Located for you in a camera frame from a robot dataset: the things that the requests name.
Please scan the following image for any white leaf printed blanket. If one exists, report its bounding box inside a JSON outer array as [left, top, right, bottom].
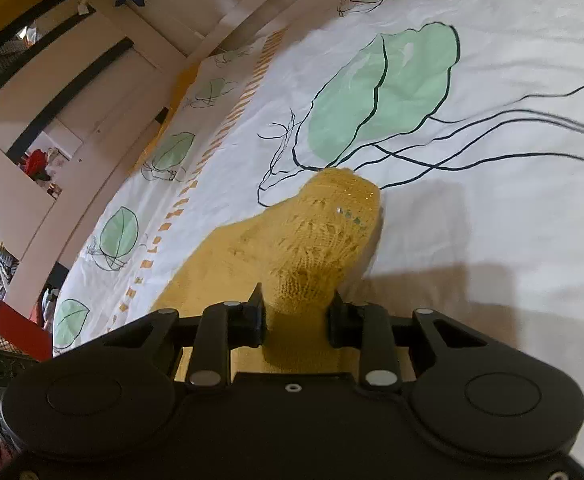
[[52, 0, 584, 476]]

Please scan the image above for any mustard yellow knit sweater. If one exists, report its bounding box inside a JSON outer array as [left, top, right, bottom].
[[149, 167, 383, 377]]

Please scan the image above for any white wooden bed frame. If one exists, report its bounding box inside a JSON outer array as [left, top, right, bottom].
[[0, 0, 387, 311]]

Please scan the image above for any white cabinet with dark trim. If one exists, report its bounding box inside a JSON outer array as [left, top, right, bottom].
[[0, 0, 183, 201]]

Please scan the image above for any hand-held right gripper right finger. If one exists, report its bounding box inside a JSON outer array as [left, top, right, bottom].
[[326, 292, 488, 393]]

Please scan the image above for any red box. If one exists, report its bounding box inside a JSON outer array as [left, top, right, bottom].
[[0, 300, 55, 362]]

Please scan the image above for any yellow bed sheet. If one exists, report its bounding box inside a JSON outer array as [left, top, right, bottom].
[[134, 66, 199, 173]]

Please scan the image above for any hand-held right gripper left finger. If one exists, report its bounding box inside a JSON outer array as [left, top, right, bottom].
[[104, 282, 265, 395]]

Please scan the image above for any small red item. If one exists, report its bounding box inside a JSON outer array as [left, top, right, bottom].
[[24, 149, 49, 181]]

